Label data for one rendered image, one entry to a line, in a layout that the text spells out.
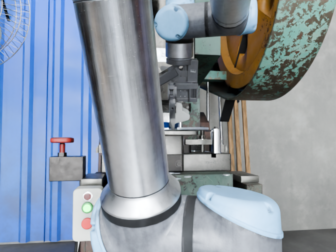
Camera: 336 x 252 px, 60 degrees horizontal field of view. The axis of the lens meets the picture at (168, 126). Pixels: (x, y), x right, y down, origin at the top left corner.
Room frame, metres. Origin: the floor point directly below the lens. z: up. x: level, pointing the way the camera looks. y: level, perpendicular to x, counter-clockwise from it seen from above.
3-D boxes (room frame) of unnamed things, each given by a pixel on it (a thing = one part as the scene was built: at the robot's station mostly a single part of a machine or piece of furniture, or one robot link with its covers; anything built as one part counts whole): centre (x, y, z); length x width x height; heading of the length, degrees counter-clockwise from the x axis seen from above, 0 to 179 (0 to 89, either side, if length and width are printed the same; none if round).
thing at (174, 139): (0.97, 0.00, 0.72); 0.25 x 0.14 x 0.14; 8
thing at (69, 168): (0.87, 0.30, 0.62); 0.10 x 0.06 x 0.20; 98
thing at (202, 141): (1.17, -0.15, 0.76); 0.17 x 0.06 x 0.10; 98
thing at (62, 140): (0.87, 0.31, 0.72); 0.07 x 0.06 x 0.08; 8
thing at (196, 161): (1.14, 0.02, 0.68); 0.45 x 0.30 x 0.06; 98
